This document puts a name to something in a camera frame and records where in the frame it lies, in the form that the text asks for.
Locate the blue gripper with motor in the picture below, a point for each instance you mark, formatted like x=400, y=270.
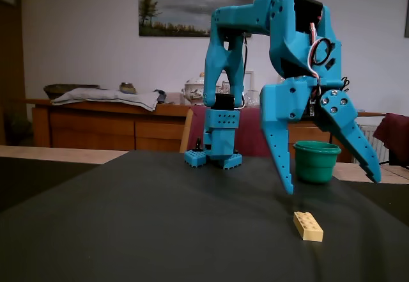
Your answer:
x=289, y=98

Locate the cream lego brick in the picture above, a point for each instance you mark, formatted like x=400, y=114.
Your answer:
x=308, y=227

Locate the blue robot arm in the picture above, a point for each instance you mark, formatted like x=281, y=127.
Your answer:
x=239, y=16

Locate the green plastic cup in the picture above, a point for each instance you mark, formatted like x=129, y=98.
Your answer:
x=316, y=163

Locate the white radiator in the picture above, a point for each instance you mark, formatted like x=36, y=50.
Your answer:
x=368, y=131

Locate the round glass jar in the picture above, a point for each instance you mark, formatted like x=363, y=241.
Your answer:
x=252, y=98

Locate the dark red draped cloth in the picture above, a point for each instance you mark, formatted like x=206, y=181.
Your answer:
x=396, y=135

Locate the white ceramic tureen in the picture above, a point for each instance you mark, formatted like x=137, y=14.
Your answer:
x=193, y=90

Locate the dark grey table mat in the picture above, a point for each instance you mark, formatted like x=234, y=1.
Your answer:
x=159, y=224

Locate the lake landscape painting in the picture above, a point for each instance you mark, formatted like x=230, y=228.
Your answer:
x=179, y=4

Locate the small ceramic jar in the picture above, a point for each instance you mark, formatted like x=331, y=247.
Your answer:
x=128, y=88

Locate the folded grey cloth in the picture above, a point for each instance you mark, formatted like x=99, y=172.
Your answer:
x=105, y=98

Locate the wooden sideboard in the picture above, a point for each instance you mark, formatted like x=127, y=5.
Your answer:
x=96, y=128

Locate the small white photo frame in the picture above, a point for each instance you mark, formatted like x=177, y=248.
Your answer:
x=250, y=79

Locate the wooden chair frame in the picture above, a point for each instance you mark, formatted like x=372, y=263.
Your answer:
x=186, y=135

